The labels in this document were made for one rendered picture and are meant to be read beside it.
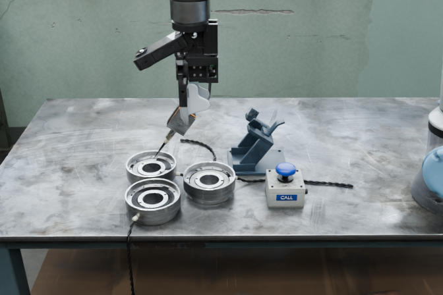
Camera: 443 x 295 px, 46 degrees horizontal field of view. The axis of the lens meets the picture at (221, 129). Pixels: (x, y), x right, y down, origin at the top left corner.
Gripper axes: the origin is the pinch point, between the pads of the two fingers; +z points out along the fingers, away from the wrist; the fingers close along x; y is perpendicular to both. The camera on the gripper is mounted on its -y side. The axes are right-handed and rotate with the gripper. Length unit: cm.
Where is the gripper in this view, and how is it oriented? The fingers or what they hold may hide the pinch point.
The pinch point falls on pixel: (183, 115)
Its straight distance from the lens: 107.9
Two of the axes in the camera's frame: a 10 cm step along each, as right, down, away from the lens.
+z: 0.0, 8.9, 4.6
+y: 10.0, -0.2, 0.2
